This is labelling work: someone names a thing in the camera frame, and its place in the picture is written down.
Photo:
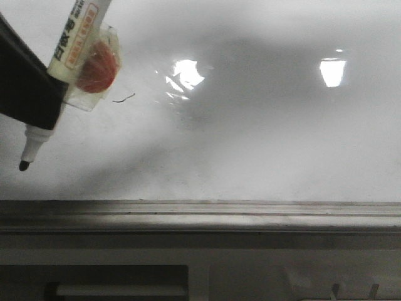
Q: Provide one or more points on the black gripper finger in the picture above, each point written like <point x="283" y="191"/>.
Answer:
<point x="28" y="93"/>

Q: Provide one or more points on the black and white whiteboard marker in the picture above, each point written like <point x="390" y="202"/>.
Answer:
<point x="81" y="28"/>

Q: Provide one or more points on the white whiteboard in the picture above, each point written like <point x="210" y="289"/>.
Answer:
<point x="239" y="100"/>

